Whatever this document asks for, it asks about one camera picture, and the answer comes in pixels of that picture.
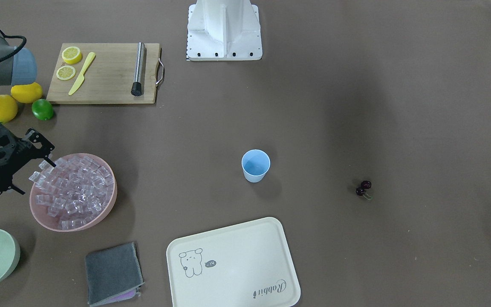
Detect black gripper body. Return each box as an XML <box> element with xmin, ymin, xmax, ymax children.
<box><xmin>0</xmin><ymin>128</ymin><xmax>55</xmax><ymax>195</ymax></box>

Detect pink bowl of ice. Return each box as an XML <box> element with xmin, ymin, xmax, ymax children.
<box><xmin>29</xmin><ymin>153</ymin><xmax>117</xmax><ymax>232</ymax></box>

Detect light blue plastic cup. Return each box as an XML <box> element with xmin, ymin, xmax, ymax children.
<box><xmin>241</xmin><ymin>148</ymin><xmax>271</xmax><ymax>183</ymax></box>

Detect green lime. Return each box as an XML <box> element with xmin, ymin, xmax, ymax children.
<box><xmin>32</xmin><ymin>98</ymin><xmax>55</xmax><ymax>121</ymax></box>

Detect yellow lemon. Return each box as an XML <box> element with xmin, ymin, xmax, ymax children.
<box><xmin>0</xmin><ymin>95</ymin><xmax>18</xmax><ymax>124</ymax></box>
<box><xmin>11</xmin><ymin>82</ymin><xmax>43</xmax><ymax>104</ymax></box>

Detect lemon slice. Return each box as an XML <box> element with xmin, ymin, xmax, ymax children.
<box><xmin>55</xmin><ymin>65</ymin><xmax>76</xmax><ymax>81</ymax></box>
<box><xmin>61</xmin><ymin>46</ymin><xmax>83</xmax><ymax>65</ymax></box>

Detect wooden cutting board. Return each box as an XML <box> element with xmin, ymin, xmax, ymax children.
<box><xmin>46</xmin><ymin>43</ymin><xmax>164</xmax><ymax>104</ymax></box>

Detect yellow plastic knife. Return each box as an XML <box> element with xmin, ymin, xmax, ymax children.
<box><xmin>68</xmin><ymin>52</ymin><xmax>97</xmax><ymax>96</ymax></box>

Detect steel muddler black tip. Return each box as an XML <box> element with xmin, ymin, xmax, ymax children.
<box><xmin>130</xmin><ymin>42</ymin><xmax>146</xmax><ymax>97</ymax></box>

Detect grey folded cloth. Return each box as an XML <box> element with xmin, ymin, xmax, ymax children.
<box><xmin>84</xmin><ymin>242</ymin><xmax>144</xmax><ymax>307</ymax></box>

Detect cream rabbit tray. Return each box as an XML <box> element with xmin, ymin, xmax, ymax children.
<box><xmin>166</xmin><ymin>217</ymin><xmax>301</xmax><ymax>307</ymax></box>

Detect dark red cherry pair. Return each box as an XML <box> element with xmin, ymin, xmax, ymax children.
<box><xmin>355</xmin><ymin>180</ymin><xmax>373</xmax><ymax>200</ymax></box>

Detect white camera pillar base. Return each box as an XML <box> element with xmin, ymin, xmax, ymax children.
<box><xmin>186</xmin><ymin>0</ymin><xmax>263</xmax><ymax>61</ymax></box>

